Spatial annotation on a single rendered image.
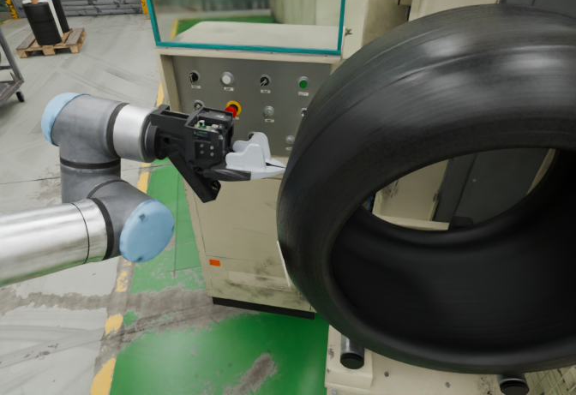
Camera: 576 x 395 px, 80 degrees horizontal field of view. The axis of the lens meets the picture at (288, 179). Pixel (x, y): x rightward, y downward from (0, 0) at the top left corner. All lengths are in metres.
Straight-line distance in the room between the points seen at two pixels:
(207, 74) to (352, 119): 0.81
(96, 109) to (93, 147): 0.06
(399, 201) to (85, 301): 1.71
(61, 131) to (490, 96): 0.57
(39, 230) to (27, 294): 1.86
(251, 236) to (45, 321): 1.17
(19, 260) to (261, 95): 0.83
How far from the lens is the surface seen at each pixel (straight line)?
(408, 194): 0.89
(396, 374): 0.85
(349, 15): 3.90
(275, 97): 1.12
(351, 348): 0.72
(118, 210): 0.53
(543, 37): 0.44
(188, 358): 1.79
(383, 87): 0.40
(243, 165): 0.54
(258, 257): 1.51
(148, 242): 0.54
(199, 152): 0.55
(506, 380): 0.79
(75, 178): 0.64
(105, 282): 2.19
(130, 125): 0.57
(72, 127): 0.62
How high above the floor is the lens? 1.55
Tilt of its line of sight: 36 degrees down
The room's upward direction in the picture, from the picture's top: straight up
